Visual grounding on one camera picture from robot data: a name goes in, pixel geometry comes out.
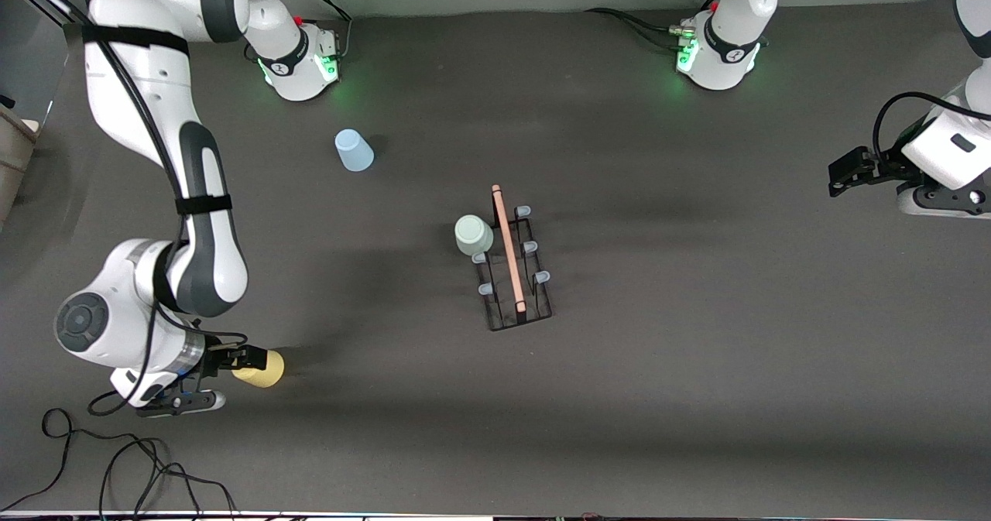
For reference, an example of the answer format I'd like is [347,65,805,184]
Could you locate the dark grey table mat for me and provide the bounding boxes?
[0,0,991,516]

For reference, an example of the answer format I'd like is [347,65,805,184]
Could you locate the light blue plastic cup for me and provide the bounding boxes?
[334,129,375,173]

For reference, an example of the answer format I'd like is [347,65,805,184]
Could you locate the black frame rail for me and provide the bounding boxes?
[0,0,78,26]

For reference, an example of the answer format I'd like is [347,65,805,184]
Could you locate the black left arm base cables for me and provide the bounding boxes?
[585,6,694,50]

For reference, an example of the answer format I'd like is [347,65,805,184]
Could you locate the loose black cable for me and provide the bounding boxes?
[0,408,241,518]

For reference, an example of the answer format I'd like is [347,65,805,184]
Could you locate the yellow plastic cup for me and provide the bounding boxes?
[232,348,285,389]

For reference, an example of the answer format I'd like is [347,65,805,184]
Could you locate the pale green plastic cup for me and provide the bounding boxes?
[454,214,495,257]

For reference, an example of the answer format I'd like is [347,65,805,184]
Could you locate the black wire cup holder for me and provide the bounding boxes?
[472,184,554,331]

